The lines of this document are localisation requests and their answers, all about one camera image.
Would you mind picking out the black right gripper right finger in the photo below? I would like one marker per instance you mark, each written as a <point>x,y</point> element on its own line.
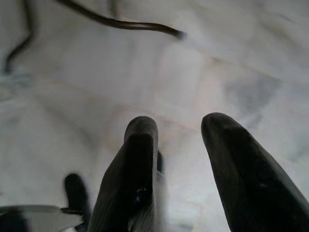
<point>241,174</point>

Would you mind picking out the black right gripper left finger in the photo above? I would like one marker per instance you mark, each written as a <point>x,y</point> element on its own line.
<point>125,174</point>

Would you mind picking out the robot foot black and grey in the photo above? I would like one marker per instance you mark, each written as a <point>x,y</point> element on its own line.
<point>75,193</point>

